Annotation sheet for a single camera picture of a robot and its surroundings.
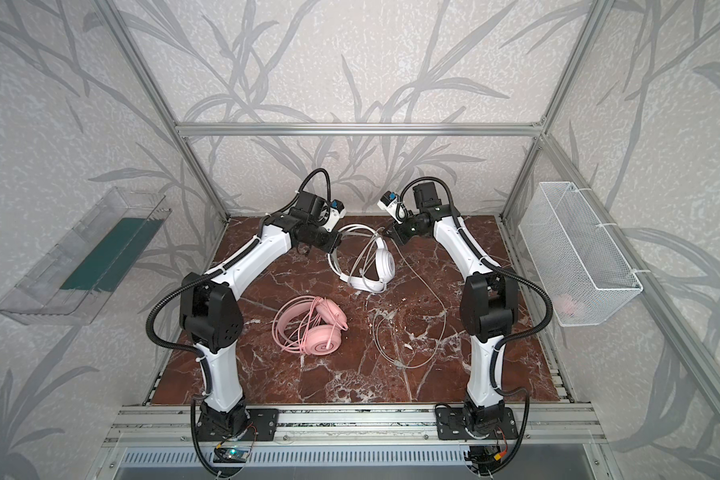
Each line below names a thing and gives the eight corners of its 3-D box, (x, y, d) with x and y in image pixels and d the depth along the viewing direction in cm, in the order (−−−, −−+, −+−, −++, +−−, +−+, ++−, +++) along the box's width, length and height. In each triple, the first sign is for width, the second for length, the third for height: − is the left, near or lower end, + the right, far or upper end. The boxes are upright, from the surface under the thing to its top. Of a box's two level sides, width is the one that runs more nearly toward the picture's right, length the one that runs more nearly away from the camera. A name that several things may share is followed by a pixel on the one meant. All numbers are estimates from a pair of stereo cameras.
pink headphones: (264, 341, 90) (253, 327, 82) (291, 298, 99) (283, 282, 91) (331, 367, 85) (326, 356, 77) (352, 320, 94) (350, 305, 86)
